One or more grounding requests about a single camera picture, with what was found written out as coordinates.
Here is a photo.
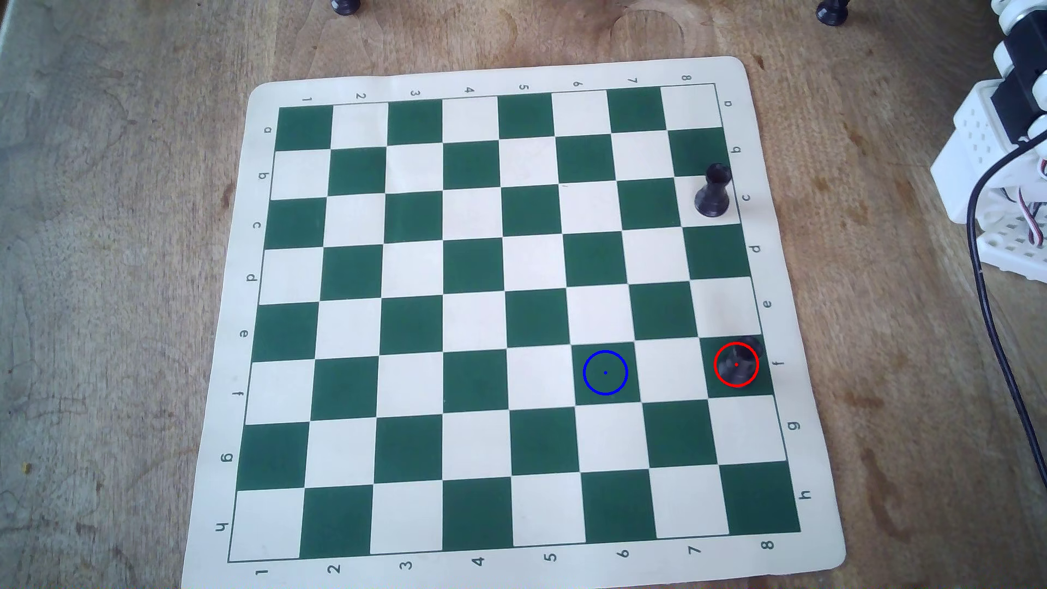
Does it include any black chess pawn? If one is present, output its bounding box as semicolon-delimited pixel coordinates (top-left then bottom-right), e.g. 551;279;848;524
717;335;763;389
694;163;733;219

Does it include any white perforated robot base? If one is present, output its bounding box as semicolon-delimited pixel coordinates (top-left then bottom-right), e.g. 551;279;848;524
975;214;1047;284

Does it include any green and cream chess mat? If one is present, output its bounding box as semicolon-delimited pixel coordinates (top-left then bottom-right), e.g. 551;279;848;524
180;56;847;589

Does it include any black camera cable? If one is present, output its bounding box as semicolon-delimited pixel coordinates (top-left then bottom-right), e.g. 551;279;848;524
966;131;1047;487

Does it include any thin servo wire bundle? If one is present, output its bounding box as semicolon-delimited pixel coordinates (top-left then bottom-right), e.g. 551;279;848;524
1013;151;1047;249

